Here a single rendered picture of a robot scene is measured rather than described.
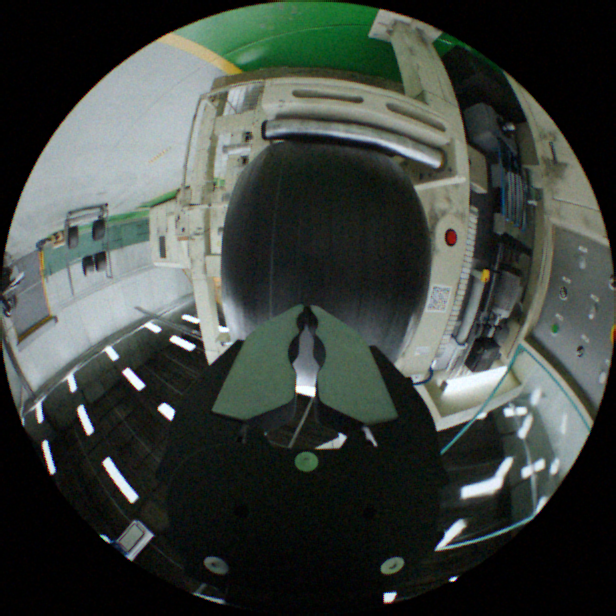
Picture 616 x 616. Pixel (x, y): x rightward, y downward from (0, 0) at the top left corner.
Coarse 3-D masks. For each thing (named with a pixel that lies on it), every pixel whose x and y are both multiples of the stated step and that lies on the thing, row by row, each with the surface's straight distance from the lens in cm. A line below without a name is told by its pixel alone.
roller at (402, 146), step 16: (272, 128) 38; (288, 128) 38; (304, 128) 37; (320, 128) 37; (336, 128) 38; (352, 128) 38; (368, 128) 39; (352, 144) 39; (368, 144) 39; (384, 144) 39; (400, 144) 40; (416, 144) 42; (416, 160) 43; (432, 160) 44
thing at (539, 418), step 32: (512, 384) 73; (544, 384) 68; (480, 416) 83; (512, 416) 75; (544, 416) 70; (576, 416) 68; (448, 448) 99; (480, 448) 86; (512, 448) 77; (544, 448) 73; (576, 448) 71; (480, 480) 89; (512, 480) 81; (544, 480) 76; (448, 512) 108; (480, 512) 94; (512, 512) 86; (448, 544) 116
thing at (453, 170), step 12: (444, 144) 47; (456, 144) 44; (444, 156) 45; (456, 156) 43; (408, 168) 59; (420, 168) 53; (432, 168) 48; (444, 168) 45; (456, 168) 42; (420, 180) 52; (432, 180) 48; (444, 180) 45; (456, 180) 43
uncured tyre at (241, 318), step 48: (288, 144) 34; (336, 144) 36; (240, 192) 27; (288, 192) 23; (336, 192) 24; (384, 192) 26; (240, 240) 23; (288, 240) 21; (336, 240) 21; (384, 240) 23; (240, 288) 23; (288, 288) 21; (336, 288) 21; (384, 288) 23; (240, 336) 27; (384, 336) 26
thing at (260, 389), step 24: (288, 312) 11; (264, 336) 9; (288, 336) 9; (240, 360) 8; (264, 360) 8; (288, 360) 8; (240, 384) 7; (264, 384) 7; (288, 384) 7; (216, 408) 7; (240, 408) 7; (264, 408) 7; (288, 408) 7; (264, 432) 8
